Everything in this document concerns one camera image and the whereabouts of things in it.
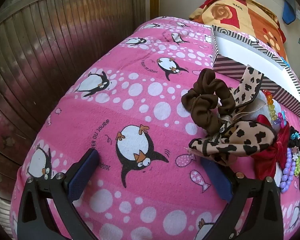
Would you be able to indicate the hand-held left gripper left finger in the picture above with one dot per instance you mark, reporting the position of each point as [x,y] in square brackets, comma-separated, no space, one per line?
[83,172]

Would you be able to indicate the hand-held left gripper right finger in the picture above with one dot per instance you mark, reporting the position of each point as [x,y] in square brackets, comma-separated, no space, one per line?
[216,177]

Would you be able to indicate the leopard print bow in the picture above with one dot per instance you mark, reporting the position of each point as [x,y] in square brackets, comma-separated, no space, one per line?
[240,135]

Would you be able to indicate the red velvet bow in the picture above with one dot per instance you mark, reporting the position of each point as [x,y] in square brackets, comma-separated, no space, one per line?
[272,152]

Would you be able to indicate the grey fluffy scrunchie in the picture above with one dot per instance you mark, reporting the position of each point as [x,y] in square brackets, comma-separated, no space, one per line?
[255,113]

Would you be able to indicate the striped cardboard box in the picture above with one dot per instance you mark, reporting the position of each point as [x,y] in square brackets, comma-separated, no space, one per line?
[240,50]

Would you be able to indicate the brown scrunchie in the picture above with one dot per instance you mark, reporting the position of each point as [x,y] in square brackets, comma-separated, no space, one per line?
[200,102]

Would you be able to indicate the pink penguin print blanket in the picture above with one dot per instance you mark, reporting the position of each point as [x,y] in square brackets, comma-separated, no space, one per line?
[140,100]

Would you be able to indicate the wooden slatted panel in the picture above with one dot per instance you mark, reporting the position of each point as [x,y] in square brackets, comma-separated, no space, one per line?
[40,55]

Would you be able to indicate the orange floral blanket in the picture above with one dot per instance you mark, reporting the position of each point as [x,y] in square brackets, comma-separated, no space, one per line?
[250,12]

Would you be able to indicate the blue fabric pouch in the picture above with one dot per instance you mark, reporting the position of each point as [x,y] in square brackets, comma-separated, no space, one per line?
[287,7]

